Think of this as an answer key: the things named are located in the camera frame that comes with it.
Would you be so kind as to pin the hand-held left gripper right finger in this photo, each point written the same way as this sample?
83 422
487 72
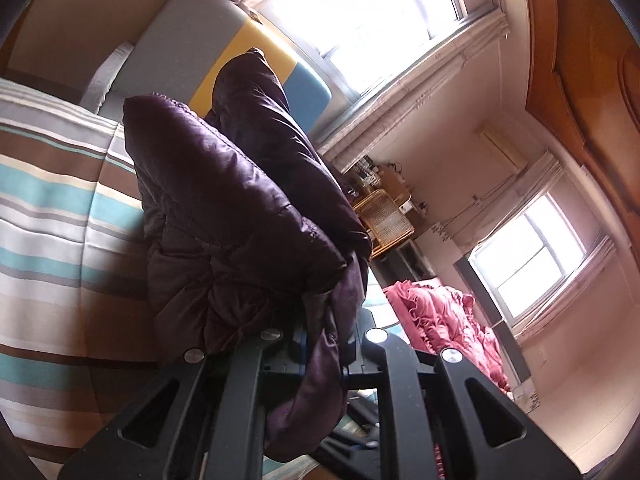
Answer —
415 400

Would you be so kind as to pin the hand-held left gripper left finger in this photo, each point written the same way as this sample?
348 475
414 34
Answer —
225 400

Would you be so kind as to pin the purple down jacket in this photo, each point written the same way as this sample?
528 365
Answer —
225 200

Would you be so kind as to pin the red ruffled quilt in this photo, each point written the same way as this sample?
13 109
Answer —
440 320

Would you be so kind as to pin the side window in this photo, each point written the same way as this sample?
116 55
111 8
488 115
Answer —
530 260

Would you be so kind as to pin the wicker chair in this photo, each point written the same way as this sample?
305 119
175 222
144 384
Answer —
385 220

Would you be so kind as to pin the cluttered desk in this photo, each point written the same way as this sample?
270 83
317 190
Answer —
372 175

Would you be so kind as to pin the striped bed sheet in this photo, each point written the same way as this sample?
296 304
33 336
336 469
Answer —
60 240

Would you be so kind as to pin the white air conditioner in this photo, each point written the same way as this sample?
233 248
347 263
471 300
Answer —
502 150

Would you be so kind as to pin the white armrest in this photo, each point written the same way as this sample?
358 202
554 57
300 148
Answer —
102 80

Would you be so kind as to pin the window behind headboard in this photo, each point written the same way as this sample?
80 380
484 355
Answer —
370 10

